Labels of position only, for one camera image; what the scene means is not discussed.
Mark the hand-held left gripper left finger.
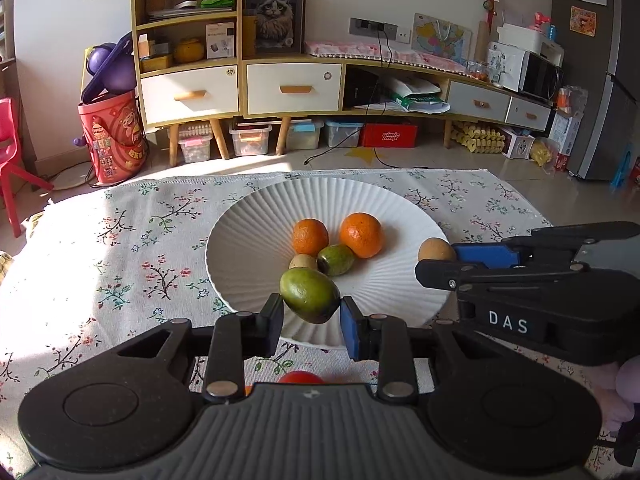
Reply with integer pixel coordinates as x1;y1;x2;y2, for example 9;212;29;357
116;293;285;403

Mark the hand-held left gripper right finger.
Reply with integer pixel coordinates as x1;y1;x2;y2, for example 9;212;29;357
339;296;506;403

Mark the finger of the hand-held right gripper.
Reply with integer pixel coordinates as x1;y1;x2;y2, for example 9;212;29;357
415;260;591;293
452;221;640;268

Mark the large green mango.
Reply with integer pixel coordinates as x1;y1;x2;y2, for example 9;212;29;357
279;267;342;324

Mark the small green mango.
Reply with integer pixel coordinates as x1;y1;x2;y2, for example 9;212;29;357
317;244;356;277

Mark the white ribbed plate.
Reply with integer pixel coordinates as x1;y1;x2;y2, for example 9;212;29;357
204;176;455;350

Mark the person's right hand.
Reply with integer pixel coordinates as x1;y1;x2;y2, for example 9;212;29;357
597;362;640;418

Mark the red tomato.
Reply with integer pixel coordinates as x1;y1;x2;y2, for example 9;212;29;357
278;370;325;385

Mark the white printed carton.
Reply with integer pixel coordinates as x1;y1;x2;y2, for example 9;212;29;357
500;127;535;159

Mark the stack of yellow blocks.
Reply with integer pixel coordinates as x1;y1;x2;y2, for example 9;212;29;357
451;121;506;155

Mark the yellow snack bag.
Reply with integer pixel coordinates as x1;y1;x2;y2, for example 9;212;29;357
530;137;560;168

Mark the white low cabinet drawer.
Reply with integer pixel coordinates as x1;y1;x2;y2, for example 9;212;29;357
506;97;552;133
447;81;511;122

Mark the red crate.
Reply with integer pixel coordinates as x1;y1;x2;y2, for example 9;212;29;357
360;123;418;148

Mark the floral tablecloth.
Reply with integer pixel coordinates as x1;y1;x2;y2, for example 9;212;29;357
0;167;626;478

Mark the green white bag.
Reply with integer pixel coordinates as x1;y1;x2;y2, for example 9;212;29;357
385;76;451;113

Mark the long low cabinet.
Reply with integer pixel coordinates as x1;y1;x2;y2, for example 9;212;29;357
342;57;556;148

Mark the clear storage box blue lid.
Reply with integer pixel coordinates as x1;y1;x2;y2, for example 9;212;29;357
286;120;325;150

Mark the white appliance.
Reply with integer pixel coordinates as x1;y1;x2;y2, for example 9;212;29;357
487;41;526;88

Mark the clear storage box pink label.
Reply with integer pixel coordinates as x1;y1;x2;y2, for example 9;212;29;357
178;125;213;163

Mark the grey refrigerator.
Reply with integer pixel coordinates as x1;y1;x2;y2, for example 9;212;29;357
552;0;640;181

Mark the black box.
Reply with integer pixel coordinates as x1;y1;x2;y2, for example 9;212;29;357
344;67;386;108

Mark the white lidded box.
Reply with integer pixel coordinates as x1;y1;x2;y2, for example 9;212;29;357
497;23;566;66

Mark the red printed toy bin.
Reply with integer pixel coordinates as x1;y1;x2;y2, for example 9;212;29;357
77;91;149;186

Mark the pink lace cloth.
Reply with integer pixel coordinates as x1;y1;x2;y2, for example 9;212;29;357
305;40;476;73

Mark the orange fridge picture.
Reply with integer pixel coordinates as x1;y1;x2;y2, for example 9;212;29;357
570;6;597;37

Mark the yellow shelf cabinet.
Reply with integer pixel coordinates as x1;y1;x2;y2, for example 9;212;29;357
131;0;346;166

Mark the yellow pumpkin jar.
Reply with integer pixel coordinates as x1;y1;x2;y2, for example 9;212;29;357
174;38;206;63

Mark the white product box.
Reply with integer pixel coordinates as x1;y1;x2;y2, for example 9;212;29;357
206;22;236;59

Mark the small yellow box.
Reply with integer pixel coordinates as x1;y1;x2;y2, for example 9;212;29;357
138;35;173;72

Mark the framed cat picture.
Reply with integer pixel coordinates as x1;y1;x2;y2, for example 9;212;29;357
243;0;307;56

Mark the pink plastic chair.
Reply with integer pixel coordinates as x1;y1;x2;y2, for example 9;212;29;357
0;97;54;238

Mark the black cable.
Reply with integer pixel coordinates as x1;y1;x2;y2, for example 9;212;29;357
304;30;396;168

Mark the dark wall socket panel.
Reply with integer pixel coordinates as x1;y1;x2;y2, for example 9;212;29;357
349;17;398;41

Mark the purple ring ball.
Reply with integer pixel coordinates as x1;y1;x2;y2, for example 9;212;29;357
81;32;138;103

